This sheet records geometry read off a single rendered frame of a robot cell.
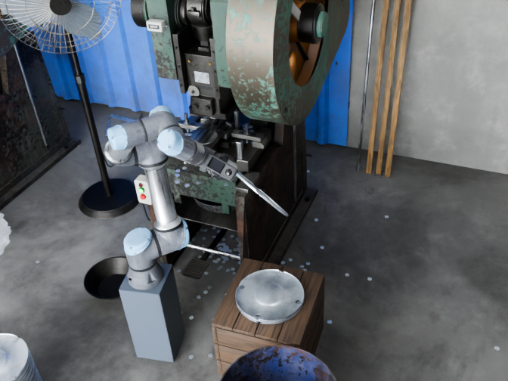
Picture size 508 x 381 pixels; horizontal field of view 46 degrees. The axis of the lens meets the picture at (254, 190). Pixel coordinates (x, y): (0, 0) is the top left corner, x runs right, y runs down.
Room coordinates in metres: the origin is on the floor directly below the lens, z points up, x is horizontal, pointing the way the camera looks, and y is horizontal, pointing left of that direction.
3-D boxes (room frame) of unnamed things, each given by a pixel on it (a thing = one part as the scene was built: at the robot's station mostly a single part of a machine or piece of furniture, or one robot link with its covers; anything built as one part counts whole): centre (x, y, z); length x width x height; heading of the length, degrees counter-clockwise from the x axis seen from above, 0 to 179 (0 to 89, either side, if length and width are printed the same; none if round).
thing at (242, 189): (2.51, -0.14, 0.45); 0.92 x 0.12 x 0.90; 155
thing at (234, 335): (1.75, -0.04, 0.18); 0.40 x 0.38 x 0.35; 158
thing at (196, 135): (2.33, 0.23, 0.72); 0.25 x 0.14 x 0.14; 155
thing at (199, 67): (2.45, 0.18, 1.04); 0.17 x 0.15 x 0.30; 155
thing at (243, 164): (2.49, 0.16, 0.68); 0.45 x 0.30 x 0.06; 65
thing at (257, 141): (2.42, 0.01, 0.76); 0.17 x 0.06 x 0.10; 65
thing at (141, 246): (1.83, 0.48, 0.62); 0.13 x 0.12 x 0.14; 114
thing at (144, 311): (1.83, 0.48, 0.23); 0.18 x 0.18 x 0.45; 76
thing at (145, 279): (1.83, 0.48, 0.50); 0.15 x 0.15 x 0.10
